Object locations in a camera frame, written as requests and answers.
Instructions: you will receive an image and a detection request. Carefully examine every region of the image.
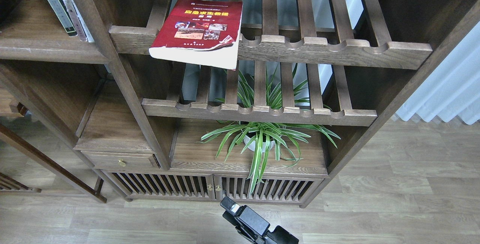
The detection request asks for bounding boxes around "white pleated curtain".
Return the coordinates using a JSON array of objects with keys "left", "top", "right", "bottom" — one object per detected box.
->
[{"left": 396, "top": 24, "right": 480, "bottom": 125}]

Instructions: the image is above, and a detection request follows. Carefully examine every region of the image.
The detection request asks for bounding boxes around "green spider plant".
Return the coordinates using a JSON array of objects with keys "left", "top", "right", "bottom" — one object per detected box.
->
[{"left": 197, "top": 68, "right": 341, "bottom": 195}]

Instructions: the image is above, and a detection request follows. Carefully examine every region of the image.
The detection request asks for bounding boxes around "dark wooden side furniture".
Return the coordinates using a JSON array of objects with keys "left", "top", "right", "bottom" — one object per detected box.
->
[{"left": 1, "top": 87, "right": 107, "bottom": 204}]

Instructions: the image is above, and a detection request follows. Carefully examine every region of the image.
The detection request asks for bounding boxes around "red cover book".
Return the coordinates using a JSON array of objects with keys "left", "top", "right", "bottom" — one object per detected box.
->
[{"left": 149, "top": 0, "right": 242, "bottom": 70}]

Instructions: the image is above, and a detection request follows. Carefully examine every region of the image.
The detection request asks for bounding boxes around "upright pale spine book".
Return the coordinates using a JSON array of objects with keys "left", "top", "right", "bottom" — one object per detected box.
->
[{"left": 63, "top": 0, "right": 88, "bottom": 42}]

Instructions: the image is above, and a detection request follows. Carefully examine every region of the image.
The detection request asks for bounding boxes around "black yellow cover book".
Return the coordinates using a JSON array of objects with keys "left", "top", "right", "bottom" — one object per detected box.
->
[{"left": 47, "top": 0, "right": 77, "bottom": 37}]

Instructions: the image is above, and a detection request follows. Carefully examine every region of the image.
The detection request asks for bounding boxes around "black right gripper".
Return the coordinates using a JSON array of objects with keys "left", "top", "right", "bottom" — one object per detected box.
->
[{"left": 220, "top": 197, "right": 299, "bottom": 244}]

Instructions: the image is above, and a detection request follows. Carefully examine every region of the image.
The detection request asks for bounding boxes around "white plant pot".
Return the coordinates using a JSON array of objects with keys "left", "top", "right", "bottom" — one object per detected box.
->
[{"left": 243, "top": 132, "right": 267, "bottom": 153}]

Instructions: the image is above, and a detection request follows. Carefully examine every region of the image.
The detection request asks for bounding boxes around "upright white book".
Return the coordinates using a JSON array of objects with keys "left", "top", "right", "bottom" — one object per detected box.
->
[{"left": 71, "top": 0, "right": 95, "bottom": 43}]

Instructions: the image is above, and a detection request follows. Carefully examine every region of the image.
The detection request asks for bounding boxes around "brass drawer knob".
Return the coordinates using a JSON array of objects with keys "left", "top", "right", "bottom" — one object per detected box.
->
[{"left": 118, "top": 160, "right": 127, "bottom": 167}]

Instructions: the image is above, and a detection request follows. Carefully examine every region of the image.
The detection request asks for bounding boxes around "dark wooden bookshelf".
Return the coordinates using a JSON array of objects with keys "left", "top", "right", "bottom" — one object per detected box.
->
[{"left": 1, "top": 0, "right": 479, "bottom": 208}]

